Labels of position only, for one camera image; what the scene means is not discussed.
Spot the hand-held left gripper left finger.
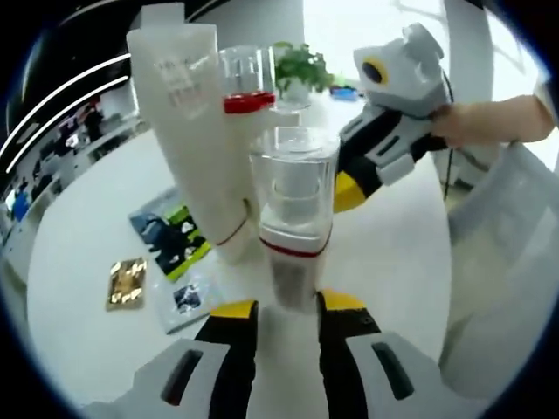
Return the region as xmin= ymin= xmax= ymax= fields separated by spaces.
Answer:
xmin=82 ymin=299 xmax=259 ymax=419

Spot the potted green plant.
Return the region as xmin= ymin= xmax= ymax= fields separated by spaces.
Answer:
xmin=273 ymin=41 xmax=337 ymax=106

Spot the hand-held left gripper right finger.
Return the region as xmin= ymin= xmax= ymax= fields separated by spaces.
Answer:
xmin=314 ymin=287 xmax=488 ymax=419

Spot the white skincare tube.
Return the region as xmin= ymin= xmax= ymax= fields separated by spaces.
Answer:
xmin=125 ymin=2 xmax=259 ymax=266

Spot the clear skincare sachet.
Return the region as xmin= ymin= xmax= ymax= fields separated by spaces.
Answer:
xmin=150 ymin=274 xmax=219 ymax=335

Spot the red collar white skincare bottle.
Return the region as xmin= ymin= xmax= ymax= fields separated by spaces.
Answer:
xmin=217 ymin=45 xmax=314 ymax=204

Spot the person's right hand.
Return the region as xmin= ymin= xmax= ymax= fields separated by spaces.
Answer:
xmin=431 ymin=102 xmax=473 ymax=149

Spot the green black skincare sachet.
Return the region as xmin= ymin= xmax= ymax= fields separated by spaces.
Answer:
xmin=128 ymin=187 xmax=214 ymax=283

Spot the small white skincare bottle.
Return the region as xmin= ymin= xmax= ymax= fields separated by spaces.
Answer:
xmin=247 ymin=125 xmax=342 ymax=419

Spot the gold foil skincare sachet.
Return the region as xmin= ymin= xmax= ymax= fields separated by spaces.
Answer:
xmin=104 ymin=257 xmax=148 ymax=312

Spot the blue crate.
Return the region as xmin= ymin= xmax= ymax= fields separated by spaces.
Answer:
xmin=11 ymin=190 xmax=32 ymax=216

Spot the blue box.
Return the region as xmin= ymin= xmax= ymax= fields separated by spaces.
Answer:
xmin=329 ymin=85 xmax=362 ymax=100

